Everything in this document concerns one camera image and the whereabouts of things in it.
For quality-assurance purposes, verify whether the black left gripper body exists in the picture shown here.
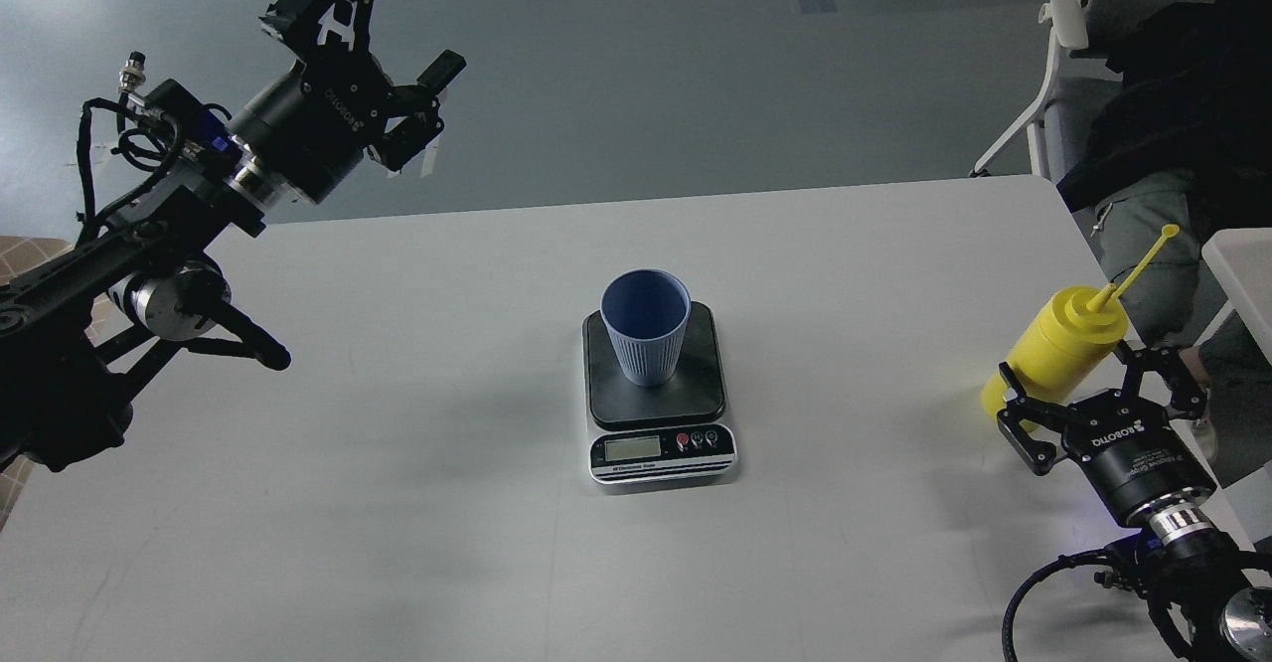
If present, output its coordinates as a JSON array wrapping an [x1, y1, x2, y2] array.
[[232, 0, 396, 204]]

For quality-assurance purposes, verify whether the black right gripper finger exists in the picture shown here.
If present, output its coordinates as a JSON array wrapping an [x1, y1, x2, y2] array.
[[996, 362, 1068, 476], [1113, 341, 1208, 420]]

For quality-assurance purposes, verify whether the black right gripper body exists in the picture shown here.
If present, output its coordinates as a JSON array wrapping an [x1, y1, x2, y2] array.
[[1058, 390, 1217, 528]]

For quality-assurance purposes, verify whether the yellow squeeze bottle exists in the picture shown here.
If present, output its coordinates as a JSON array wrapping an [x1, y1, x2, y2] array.
[[981, 223, 1180, 420]]

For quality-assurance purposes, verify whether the blue ribbed plastic cup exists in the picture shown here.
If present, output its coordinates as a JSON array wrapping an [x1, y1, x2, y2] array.
[[599, 269, 692, 390]]

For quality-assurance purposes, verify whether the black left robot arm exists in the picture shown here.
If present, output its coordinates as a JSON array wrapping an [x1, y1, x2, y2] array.
[[1, 0, 466, 472]]

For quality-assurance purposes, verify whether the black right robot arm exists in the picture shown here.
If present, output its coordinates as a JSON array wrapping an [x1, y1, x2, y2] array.
[[999, 342, 1269, 661]]

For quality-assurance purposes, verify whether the digital kitchen scale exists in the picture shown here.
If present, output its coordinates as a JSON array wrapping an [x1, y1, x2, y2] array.
[[581, 300, 740, 491]]

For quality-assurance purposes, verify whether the seated person in dark clothes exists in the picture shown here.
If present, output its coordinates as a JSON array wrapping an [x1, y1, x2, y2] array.
[[1054, 0, 1272, 489]]

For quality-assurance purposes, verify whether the white office chair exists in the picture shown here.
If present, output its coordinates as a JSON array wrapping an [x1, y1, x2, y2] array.
[[971, 0, 1213, 182]]

